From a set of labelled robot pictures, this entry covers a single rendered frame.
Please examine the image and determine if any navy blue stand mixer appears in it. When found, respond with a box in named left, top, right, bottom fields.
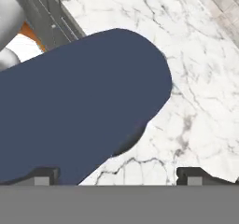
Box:
left=0, top=28, right=173, bottom=187

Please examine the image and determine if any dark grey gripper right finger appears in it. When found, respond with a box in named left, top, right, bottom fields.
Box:
left=176, top=166, right=239, bottom=187

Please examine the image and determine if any silver drawer handle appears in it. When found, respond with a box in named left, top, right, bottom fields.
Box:
left=60, top=16, right=79, bottom=41

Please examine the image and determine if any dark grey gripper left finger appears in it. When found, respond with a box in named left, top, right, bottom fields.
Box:
left=0, top=166, right=61, bottom=187

